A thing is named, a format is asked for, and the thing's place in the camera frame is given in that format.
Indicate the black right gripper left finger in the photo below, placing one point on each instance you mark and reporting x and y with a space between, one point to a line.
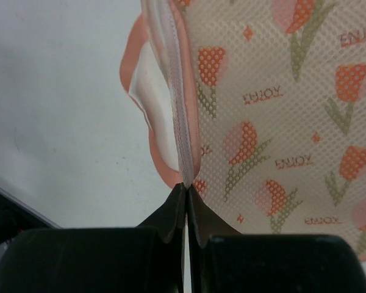
145 258

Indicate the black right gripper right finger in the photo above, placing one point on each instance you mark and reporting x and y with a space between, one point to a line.
224 260

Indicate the pink tulip-print laundry bag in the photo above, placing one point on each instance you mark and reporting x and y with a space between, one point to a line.
269 99

